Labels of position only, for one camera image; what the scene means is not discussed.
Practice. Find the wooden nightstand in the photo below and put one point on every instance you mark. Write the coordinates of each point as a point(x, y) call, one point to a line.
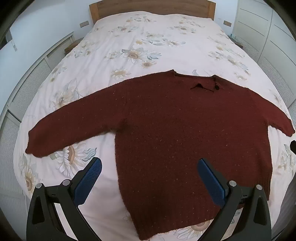
point(235, 41)
point(72, 44)

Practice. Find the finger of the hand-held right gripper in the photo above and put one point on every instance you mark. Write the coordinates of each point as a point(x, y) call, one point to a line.
point(293, 146)

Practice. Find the white louvered cabinet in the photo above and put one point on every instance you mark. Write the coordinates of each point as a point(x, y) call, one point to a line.
point(25, 88)

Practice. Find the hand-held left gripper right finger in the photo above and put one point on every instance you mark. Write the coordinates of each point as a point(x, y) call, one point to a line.
point(211, 180)

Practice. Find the wall socket panel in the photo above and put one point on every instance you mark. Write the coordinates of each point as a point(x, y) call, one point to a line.
point(227, 23)
point(84, 23)

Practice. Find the white wardrobe doors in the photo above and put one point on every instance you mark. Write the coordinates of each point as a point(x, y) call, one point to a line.
point(266, 25)

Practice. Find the wooden headboard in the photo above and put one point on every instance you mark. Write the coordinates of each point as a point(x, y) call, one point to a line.
point(148, 7)

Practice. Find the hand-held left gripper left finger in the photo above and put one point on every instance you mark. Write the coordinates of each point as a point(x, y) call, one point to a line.
point(89, 178)

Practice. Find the dark red knitted sweater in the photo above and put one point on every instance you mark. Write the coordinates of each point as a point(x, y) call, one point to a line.
point(175, 129)

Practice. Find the bed with floral duvet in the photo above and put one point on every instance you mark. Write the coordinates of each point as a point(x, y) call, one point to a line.
point(129, 46)

